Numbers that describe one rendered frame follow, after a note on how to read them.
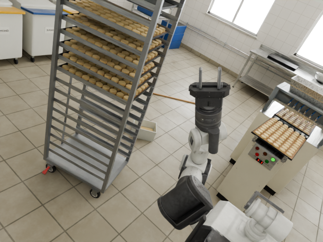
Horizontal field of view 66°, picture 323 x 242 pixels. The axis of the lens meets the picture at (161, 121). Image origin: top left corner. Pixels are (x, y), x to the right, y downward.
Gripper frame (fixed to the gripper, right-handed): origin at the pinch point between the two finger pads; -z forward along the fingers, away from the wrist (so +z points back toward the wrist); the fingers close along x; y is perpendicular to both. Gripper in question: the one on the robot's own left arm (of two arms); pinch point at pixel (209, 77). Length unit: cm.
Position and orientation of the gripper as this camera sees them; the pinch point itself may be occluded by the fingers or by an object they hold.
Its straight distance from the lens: 76.5
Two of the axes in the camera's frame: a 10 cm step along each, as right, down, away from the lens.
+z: 0.8, 7.7, 6.3
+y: -1.4, 6.3, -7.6
